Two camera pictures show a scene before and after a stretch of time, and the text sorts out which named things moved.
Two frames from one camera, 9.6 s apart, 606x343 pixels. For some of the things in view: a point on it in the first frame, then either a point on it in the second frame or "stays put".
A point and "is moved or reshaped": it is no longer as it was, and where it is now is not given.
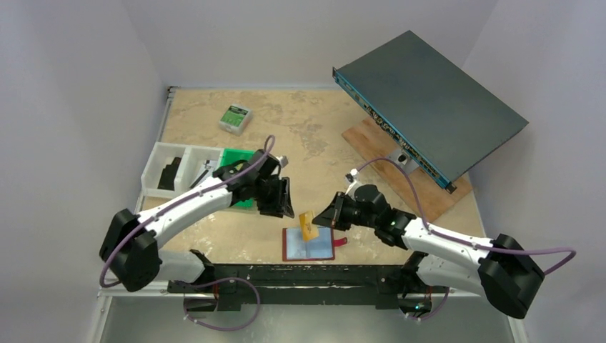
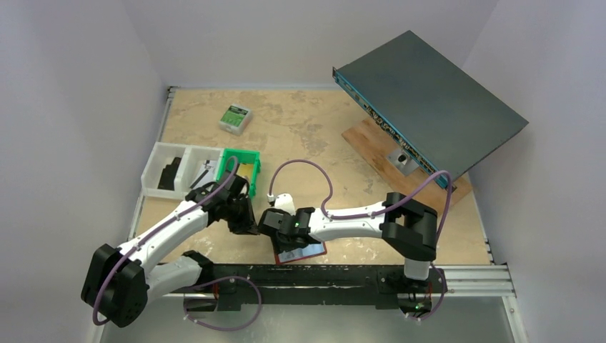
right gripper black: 341,215 → 271,223
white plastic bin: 197,164 stays put
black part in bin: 169,174 stays put
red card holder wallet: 319,249 is moved or reshaped
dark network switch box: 444,118 stays put
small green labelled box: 235,119 stays put
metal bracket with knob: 403,158 stays put
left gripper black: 273,196 → 241,216
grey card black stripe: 205,173 stays put
